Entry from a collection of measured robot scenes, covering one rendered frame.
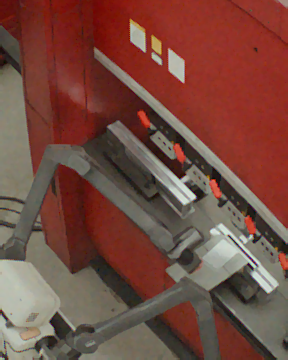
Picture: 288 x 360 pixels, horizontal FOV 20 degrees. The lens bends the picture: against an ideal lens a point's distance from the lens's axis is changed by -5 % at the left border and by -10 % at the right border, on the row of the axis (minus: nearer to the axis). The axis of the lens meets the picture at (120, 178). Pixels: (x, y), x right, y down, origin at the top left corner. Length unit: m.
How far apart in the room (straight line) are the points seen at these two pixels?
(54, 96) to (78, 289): 1.24
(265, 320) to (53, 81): 1.26
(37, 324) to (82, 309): 1.49
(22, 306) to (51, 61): 1.04
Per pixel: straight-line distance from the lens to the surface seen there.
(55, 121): 3.34
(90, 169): 2.65
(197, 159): 2.92
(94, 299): 4.10
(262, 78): 2.33
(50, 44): 3.04
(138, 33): 2.84
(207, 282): 2.97
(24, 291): 2.51
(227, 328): 3.18
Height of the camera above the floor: 3.50
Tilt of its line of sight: 50 degrees down
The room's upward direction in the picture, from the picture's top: 2 degrees counter-clockwise
